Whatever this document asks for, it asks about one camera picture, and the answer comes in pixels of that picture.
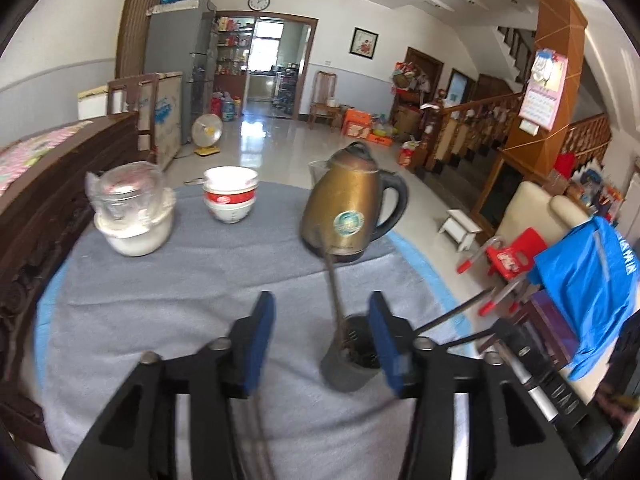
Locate orange cardboard box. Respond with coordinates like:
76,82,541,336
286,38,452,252
341,108,374,139

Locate small yellow floor fan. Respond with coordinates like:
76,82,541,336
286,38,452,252
191,113,225,157

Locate large white bowl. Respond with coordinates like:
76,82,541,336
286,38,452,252
94,187,177,258

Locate grey metal utensil holder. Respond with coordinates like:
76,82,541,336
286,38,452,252
320,314,397,394

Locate red plastic chair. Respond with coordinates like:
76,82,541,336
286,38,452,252
457,227,549,317

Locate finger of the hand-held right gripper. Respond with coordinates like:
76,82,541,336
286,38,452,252
492,319,535,363

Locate orange wooden pillar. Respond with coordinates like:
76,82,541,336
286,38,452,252
502,0,589,182

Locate stack of white red bowls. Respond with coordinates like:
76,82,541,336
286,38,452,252
202,166,260,225

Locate beige armchair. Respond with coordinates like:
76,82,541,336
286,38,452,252
494,180,592,262

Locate pink floral cushion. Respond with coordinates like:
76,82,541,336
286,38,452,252
0,120,94,197

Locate long dark chopstick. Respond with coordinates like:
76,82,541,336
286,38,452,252
322,247,351,361
446,329,498,348
415,290,494,335

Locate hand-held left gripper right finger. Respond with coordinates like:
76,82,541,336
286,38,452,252
369,291,583,480

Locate dark wooden side table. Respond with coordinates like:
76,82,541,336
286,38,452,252
529,291,577,363

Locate white chest freezer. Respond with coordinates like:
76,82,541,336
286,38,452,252
77,71,184,171

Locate framed wall picture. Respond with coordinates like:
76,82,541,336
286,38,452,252
348,26,380,61

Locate shelf of jars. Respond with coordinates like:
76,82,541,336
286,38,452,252
214,15,256,77

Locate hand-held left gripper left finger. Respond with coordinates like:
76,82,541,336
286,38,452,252
62,291,277,480

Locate pink wall calendar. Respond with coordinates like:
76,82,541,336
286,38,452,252
518,48,570,135

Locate red white bag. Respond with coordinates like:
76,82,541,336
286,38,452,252
398,140,426,167

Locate brown wooden chair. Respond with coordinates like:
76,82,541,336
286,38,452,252
308,71,339,132

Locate cluttered wooden cabinet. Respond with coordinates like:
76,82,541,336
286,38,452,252
389,60,447,137

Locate grey refrigerator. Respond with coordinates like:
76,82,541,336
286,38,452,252
145,0,219,145

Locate white wooden stool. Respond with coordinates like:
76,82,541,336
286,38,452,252
438,208,484,252

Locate golden electric kettle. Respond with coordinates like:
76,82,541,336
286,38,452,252
300,141,410,263

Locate blue garment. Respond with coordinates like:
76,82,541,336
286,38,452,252
533,216,640,382

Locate grey table cloth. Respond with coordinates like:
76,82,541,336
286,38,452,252
35,180,468,480

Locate dark wooden chair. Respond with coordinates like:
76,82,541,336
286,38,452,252
106,73,161,152

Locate wooden stair railing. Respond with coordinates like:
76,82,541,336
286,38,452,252
424,92,614,177

